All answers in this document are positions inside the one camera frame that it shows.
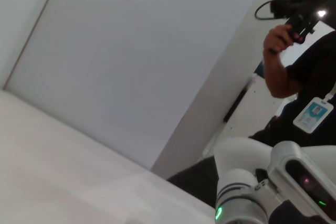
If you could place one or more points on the bare person hand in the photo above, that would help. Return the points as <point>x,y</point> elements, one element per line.
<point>275,40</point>

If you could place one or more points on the black handheld camera rig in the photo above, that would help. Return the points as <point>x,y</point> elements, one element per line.
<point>296,9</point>

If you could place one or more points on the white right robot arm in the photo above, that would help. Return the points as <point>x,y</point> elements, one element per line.
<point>241,155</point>

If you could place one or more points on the bare person forearm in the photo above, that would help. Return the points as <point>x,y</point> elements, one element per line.
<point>278,79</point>

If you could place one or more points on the person in black clothes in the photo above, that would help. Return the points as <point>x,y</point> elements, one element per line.
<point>315,64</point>

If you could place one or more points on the white blue ID badge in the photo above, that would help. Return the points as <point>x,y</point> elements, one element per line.
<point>312,115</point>

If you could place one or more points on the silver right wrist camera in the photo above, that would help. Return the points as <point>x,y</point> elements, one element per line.
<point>302,171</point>

